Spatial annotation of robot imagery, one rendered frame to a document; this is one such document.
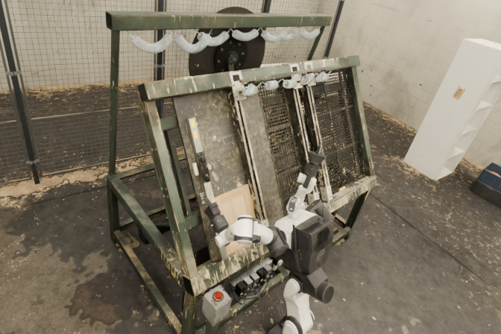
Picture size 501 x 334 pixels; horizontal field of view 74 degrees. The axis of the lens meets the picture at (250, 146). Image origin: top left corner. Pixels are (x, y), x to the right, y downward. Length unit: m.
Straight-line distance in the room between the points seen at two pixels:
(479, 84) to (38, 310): 5.53
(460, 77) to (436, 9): 2.11
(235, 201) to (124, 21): 1.35
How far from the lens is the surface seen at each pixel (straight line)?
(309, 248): 1.94
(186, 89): 2.07
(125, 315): 3.16
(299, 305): 2.36
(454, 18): 7.20
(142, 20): 2.33
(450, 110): 5.67
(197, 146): 2.13
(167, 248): 2.50
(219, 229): 1.91
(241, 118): 2.33
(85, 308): 3.25
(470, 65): 5.54
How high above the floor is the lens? 2.70
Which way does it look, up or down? 31 degrees down
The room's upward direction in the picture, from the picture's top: 11 degrees clockwise
